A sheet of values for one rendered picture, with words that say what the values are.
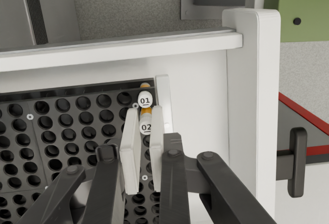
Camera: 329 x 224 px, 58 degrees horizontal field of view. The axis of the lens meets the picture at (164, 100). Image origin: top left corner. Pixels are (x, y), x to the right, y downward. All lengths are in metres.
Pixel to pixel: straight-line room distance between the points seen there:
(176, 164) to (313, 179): 0.40
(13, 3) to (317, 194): 0.62
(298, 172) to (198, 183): 0.17
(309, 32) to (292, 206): 0.29
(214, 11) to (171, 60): 0.85
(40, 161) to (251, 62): 0.21
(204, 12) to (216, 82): 0.83
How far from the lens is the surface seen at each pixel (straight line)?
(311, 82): 1.37
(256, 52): 0.24
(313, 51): 1.34
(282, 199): 0.53
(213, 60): 0.33
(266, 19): 0.24
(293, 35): 0.39
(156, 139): 0.18
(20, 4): 0.66
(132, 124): 0.20
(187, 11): 1.14
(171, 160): 0.16
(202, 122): 0.34
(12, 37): 0.60
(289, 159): 0.30
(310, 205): 0.56
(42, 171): 0.31
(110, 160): 0.16
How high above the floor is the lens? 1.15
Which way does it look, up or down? 72 degrees down
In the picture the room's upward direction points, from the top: 169 degrees clockwise
